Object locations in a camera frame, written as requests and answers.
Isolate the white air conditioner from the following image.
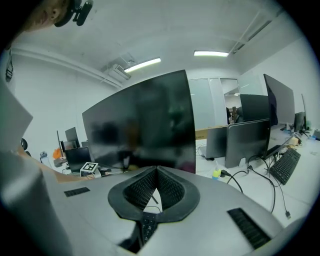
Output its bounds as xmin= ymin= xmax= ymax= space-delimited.
xmin=108 ymin=63 xmax=132 ymax=81

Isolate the white ceiling cable tray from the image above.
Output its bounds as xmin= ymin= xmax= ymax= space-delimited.
xmin=231 ymin=11 xmax=274 ymax=55

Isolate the person's face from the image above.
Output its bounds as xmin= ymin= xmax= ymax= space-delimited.
xmin=21 ymin=0 xmax=69 ymax=33

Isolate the small black laptop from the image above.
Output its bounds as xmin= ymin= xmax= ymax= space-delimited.
xmin=64 ymin=146 xmax=93 ymax=174

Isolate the black office chair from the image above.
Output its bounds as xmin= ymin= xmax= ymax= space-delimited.
xmin=234 ymin=106 xmax=245 ymax=124

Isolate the person's grey shirt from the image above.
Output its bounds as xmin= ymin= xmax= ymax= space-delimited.
xmin=0 ymin=47 xmax=34 ymax=154

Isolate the cardboard box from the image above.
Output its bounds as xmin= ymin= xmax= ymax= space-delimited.
xmin=194 ymin=124 xmax=229 ymax=141

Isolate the grey-backed monitor with stand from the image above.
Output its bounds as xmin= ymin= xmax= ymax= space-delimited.
xmin=224 ymin=118 xmax=271 ymax=169

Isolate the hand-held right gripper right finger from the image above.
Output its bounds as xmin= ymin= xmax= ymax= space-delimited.
xmin=156 ymin=165 xmax=201 ymax=223

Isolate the black head-mounted camera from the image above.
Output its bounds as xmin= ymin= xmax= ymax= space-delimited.
xmin=54 ymin=0 xmax=95 ymax=28

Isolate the long ceiling light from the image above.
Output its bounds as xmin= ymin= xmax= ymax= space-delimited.
xmin=123 ymin=57 xmax=162 ymax=74
xmin=193 ymin=50 xmax=230 ymax=58

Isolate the black keyboard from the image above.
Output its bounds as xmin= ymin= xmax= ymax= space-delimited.
xmin=268 ymin=147 xmax=302 ymax=186
xmin=140 ymin=211 xmax=161 ymax=246

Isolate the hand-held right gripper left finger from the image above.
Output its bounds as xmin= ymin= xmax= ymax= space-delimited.
xmin=107 ymin=165 xmax=158 ymax=221

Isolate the small black monitor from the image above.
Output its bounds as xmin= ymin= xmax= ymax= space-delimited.
xmin=293 ymin=111 xmax=307 ymax=134

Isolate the large black computer monitor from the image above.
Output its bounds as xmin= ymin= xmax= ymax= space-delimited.
xmin=81 ymin=69 xmax=197 ymax=175

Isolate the clear water bottle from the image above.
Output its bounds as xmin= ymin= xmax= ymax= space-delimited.
xmin=39 ymin=150 xmax=53 ymax=169

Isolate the open laptop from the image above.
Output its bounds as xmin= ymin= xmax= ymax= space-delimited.
xmin=261 ymin=134 xmax=295 ymax=161

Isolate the yellow blue spray bottle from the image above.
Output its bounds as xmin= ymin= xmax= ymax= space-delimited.
xmin=211 ymin=160 xmax=222 ymax=181

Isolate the black power cable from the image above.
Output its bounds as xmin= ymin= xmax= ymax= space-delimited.
xmin=220 ymin=169 xmax=276 ymax=214

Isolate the thin black cable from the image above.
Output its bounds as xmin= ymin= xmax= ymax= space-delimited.
xmin=246 ymin=155 xmax=293 ymax=221

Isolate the tall dark monitor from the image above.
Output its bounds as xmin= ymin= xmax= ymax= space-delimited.
xmin=263 ymin=73 xmax=296 ymax=127

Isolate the person's left forearm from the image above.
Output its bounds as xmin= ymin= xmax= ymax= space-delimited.
xmin=16 ymin=146 xmax=89 ymax=184

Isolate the frosted glass partition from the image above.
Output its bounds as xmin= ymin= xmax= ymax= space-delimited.
xmin=187 ymin=77 xmax=241 ymax=129

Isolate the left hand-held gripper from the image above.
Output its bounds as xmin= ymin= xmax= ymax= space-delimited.
xmin=79 ymin=161 xmax=113 ymax=179

